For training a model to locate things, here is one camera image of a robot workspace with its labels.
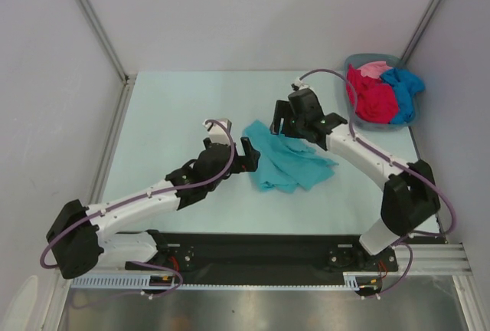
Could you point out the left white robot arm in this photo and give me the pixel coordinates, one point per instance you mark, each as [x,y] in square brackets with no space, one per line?
[84,237]

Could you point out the right aluminium corner post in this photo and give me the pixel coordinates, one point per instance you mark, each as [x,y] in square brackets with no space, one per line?
[420,29]

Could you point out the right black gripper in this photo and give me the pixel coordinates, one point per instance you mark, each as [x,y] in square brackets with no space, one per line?
[290,119]

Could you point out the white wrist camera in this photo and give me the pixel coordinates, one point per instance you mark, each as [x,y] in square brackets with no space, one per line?
[298,84]
[218,131]

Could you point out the left aluminium corner post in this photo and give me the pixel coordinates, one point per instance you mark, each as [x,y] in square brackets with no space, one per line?
[101,36]

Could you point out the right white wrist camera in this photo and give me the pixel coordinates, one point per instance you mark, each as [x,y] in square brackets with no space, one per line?
[298,84]

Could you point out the red t-shirt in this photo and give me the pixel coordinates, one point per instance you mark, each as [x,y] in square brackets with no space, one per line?
[376,102]

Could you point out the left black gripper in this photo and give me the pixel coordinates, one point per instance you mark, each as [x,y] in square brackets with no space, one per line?
[251,158]

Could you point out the blue t-shirt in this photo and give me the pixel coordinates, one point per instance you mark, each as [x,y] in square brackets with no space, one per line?
[405,86]

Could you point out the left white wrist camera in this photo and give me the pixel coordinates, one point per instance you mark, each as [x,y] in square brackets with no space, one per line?
[218,131]

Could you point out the pink t-shirt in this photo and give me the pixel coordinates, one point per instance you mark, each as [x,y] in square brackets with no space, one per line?
[374,69]

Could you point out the aluminium corner post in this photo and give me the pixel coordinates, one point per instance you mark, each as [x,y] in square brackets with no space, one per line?
[101,36]
[420,29]

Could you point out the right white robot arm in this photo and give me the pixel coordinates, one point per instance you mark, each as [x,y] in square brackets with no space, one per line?
[409,192]

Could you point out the teal t-shirt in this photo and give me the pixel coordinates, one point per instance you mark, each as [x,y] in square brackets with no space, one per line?
[286,164]

